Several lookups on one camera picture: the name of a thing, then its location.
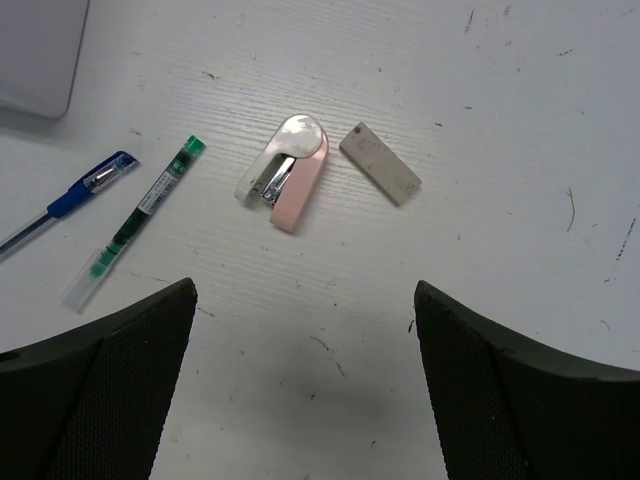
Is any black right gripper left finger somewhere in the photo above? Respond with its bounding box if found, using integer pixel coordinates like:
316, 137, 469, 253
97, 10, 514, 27
1, 278, 196, 479

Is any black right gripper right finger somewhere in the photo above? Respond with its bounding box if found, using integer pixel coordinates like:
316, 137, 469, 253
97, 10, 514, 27
414, 280, 639, 479

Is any green gel pen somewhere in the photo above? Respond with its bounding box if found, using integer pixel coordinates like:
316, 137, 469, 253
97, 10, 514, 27
62, 136, 206, 313

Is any blue ballpoint pen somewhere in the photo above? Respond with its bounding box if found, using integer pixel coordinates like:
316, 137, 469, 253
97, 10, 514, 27
1, 151, 139, 261

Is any grey white eraser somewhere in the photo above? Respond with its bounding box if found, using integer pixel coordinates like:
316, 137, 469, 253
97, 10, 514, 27
339, 122, 422, 206

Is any white right organizer box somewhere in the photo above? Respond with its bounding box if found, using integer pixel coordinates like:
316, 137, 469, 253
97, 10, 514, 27
1, 0, 90, 119

